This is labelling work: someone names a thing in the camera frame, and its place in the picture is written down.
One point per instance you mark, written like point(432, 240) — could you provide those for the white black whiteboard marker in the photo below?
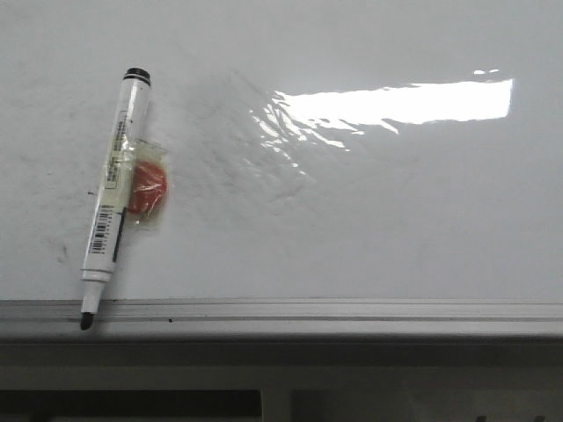
point(114, 191)

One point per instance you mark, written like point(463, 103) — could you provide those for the white whiteboard with aluminium frame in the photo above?
point(355, 169)

